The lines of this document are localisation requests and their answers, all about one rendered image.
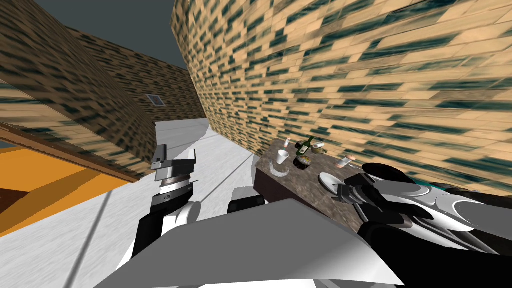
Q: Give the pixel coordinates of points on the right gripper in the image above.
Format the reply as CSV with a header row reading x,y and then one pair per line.
x,y
351,190

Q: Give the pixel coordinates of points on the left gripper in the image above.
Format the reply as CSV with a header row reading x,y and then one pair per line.
x,y
172,168

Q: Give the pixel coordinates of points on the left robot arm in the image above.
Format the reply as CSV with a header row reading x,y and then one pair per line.
x,y
150,228

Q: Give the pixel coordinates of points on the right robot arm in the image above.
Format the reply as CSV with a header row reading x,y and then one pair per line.
x,y
420,216

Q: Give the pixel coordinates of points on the white plate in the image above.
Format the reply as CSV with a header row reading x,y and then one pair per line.
x,y
328,180

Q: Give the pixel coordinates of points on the orange capped shaker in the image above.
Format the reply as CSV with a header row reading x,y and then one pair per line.
x,y
344,161

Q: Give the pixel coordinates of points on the dark stone table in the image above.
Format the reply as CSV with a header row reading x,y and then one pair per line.
x,y
308,188

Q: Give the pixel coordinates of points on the dark brown muffin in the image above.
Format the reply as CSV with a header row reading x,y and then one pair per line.
x,y
302,162

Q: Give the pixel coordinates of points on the green wine bottle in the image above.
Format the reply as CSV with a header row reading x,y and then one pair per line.
x,y
305,146

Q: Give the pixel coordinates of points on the small dark muffin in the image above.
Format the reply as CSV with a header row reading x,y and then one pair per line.
x,y
299,144

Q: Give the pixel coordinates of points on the clear glass bowl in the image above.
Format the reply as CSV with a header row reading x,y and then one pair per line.
x,y
278,170

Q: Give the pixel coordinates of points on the white cup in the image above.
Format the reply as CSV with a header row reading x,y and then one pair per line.
x,y
282,156

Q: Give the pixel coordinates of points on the small salt shaker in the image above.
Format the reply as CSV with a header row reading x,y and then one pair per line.
x,y
286,142

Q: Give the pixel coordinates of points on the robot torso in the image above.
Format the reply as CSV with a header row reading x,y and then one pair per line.
x,y
256,248

